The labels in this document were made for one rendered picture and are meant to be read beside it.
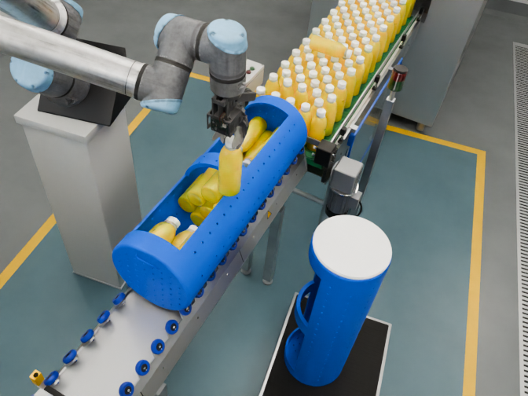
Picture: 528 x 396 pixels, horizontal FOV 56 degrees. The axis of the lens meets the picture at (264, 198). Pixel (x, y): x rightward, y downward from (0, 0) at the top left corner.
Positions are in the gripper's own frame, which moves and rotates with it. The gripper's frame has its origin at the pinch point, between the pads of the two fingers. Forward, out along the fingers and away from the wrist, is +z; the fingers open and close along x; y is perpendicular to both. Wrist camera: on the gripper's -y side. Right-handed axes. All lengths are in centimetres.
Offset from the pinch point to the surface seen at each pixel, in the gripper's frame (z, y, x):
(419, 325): 149, -62, 83
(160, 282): 31.9, 34.3, -4.7
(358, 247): 42, -15, 42
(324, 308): 64, 1, 39
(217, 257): 32.6, 18.0, 5.1
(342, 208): 87, -65, 24
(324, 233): 42, -14, 29
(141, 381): 49, 57, 2
